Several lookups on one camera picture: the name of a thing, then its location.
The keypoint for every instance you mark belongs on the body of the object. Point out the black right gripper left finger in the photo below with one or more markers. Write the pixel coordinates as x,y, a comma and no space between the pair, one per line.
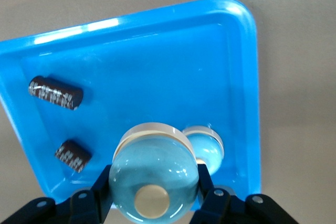
78,208

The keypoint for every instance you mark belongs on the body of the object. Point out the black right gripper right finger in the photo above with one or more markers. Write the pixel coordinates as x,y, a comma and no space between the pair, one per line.
223,208

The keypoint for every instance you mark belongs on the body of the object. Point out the dark terminal block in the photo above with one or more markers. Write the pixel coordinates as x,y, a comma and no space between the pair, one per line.
73,155

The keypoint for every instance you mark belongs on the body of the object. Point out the blue bell with cream button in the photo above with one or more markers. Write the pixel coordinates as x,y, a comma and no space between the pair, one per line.
207,150
152,171

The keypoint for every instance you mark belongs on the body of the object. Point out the blue plastic tray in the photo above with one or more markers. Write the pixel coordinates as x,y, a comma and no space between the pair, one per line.
157,77

